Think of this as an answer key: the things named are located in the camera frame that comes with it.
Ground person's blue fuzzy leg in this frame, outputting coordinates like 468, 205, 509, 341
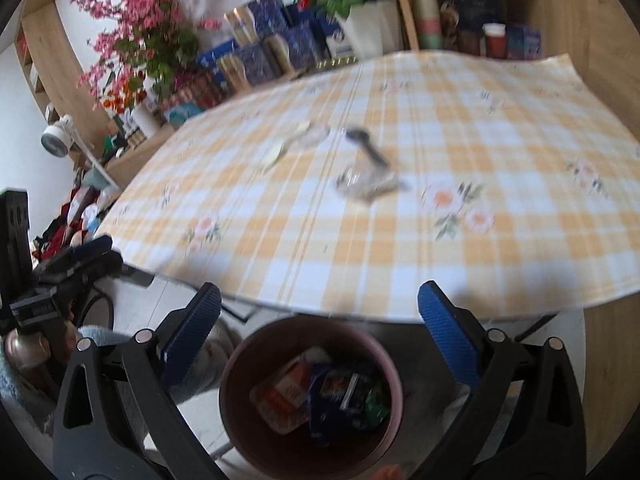
77, 325, 123, 348

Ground wooden shelf unit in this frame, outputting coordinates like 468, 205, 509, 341
387, 0, 551, 61

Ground red roses in white pot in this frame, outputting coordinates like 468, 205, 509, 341
282, 0, 401, 61

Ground white desk fan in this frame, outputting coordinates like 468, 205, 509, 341
40, 114, 123, 193

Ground small purple box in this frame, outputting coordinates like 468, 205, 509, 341
505, 22, 543, 60

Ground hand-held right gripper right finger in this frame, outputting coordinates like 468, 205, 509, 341
415, 281, 586, 480

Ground red paper cup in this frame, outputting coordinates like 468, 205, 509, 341
482, 22, 508, 58

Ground stack of pastel cups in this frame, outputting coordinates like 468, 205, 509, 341
411, 0, 445, 51

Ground pink artificial blossom branches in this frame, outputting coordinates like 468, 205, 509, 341
70, 0, 223, 111

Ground wooden sideboard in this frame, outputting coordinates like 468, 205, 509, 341
102, 125, 176, 191

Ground pile of mixed clutter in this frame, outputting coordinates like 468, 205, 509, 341
30, 180, 121, 261

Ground grey-white slipper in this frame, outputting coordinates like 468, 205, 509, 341
197, 317, 243, 401

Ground brown plastic bin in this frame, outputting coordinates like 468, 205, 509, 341
219, 315, 403, 480

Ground gold decorative tray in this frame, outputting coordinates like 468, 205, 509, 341
292, 55, 361, 81

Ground yellow plaid floral tablecloth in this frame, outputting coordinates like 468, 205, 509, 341
95, 50, 640, 323

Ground flat blue box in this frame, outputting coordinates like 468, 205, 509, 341
197, 37, 241, 68

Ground blue and white carton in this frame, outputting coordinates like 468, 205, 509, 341
312, 10, 356, 61

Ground red cardboard box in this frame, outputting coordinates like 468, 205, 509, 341
249, 357, 313, 433

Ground person's left hand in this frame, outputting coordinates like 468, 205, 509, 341
5, 310, 81, 376

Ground clear plastic wrapper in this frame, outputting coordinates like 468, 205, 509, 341
334, 162, 408, 201

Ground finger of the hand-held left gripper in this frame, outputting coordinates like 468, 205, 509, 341
32, 234, 125, 288

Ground striped patterned planter box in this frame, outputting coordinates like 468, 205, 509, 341
160, 72, 226, 126

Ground dark blue box red label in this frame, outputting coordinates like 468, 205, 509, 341
285, 2, 313, 28

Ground gold and blue gift box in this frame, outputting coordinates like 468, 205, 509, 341
217, 42, 278, 92
264, 24, 323, 73
224, 0, 291, 43

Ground green triangular packet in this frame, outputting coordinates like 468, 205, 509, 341
357, 375, 393, 431

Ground wooden bookshelf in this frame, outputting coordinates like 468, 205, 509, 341
15, 0, 111, 131

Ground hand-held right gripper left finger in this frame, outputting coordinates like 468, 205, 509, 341
52, 282, 226, 480

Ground person's left forearm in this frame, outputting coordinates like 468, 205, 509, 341
0, 355, 61, 436

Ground white plastic spork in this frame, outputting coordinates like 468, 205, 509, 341
260, 121, 312, 173

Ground orange flowers in white vase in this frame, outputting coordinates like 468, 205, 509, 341
100, 85, 163, 138

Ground row of small brown bottles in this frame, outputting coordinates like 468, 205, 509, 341
102, 130, 146, 161

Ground black plastic spoon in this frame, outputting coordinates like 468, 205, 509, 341
344, 126, 396, 171

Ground illustrated blue box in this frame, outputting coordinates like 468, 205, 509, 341
437, 0, 501, 51

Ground round clear plastic lid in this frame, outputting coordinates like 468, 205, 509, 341
292, 122, 332, 150

